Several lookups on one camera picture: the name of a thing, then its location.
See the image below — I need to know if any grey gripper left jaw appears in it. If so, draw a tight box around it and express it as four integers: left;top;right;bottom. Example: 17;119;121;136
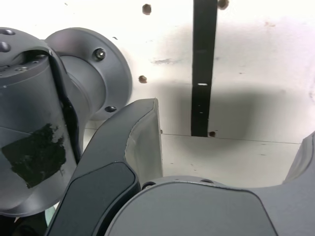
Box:
46;97;164;236

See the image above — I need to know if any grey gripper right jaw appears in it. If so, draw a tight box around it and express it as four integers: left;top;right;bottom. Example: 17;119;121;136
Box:
103;131;315;236

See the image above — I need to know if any black tape strip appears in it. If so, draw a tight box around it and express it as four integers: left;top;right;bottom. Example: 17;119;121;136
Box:
190;0;220;138

